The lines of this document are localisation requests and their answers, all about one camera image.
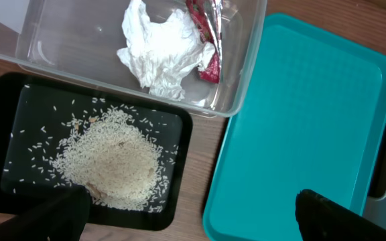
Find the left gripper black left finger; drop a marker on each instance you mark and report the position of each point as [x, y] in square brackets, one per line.
[62, 217]

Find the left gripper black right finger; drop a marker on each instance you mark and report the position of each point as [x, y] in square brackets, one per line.
[320, 219]

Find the pile of rice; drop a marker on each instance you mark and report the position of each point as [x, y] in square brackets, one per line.
[124, 155]

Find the white napkin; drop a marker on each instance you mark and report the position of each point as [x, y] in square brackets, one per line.
[160, 55]

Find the red foil wrapper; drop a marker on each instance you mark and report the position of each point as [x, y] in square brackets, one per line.
[207, 15]

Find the black tray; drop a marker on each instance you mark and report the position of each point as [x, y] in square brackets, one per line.
[34, 118]

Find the teal plastic tray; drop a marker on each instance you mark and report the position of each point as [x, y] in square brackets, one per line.
[312, 118]

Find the clear plastic bin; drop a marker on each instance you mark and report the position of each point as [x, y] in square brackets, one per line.
[77, 40]

